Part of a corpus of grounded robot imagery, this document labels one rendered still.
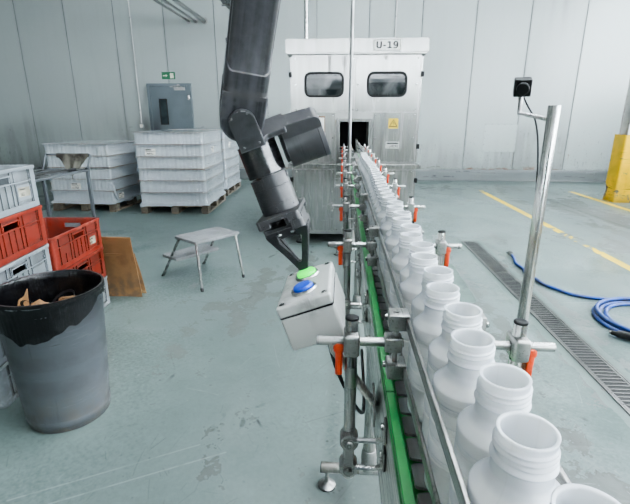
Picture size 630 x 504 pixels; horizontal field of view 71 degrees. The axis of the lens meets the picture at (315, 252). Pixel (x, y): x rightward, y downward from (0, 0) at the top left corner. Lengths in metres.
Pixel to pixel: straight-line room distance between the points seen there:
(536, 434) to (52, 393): 2.10
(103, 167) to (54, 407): 5.32
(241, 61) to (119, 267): 3.19
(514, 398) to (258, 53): 0.45
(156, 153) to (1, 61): 6.66
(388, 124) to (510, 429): 4.51
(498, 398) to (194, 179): 6.45
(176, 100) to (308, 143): 10.27
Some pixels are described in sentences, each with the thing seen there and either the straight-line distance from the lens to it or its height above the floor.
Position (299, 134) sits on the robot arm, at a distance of 0.63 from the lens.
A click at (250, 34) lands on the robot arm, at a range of 0.58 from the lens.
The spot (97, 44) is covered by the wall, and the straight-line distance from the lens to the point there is 11.70.
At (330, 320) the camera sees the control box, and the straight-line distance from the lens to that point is 0.61.
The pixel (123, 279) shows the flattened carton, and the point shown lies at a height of 0.15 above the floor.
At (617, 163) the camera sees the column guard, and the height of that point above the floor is 0.64.
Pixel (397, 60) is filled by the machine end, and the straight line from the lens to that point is 4.80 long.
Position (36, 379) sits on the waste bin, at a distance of 2.26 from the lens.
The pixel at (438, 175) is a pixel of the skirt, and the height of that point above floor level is 0.11.
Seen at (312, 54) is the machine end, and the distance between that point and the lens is 4.79.
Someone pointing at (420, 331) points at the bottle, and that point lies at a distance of 0.51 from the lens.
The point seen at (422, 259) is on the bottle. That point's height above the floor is 1.16.
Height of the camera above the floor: 1.35
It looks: 17 degrees down
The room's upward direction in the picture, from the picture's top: straight up
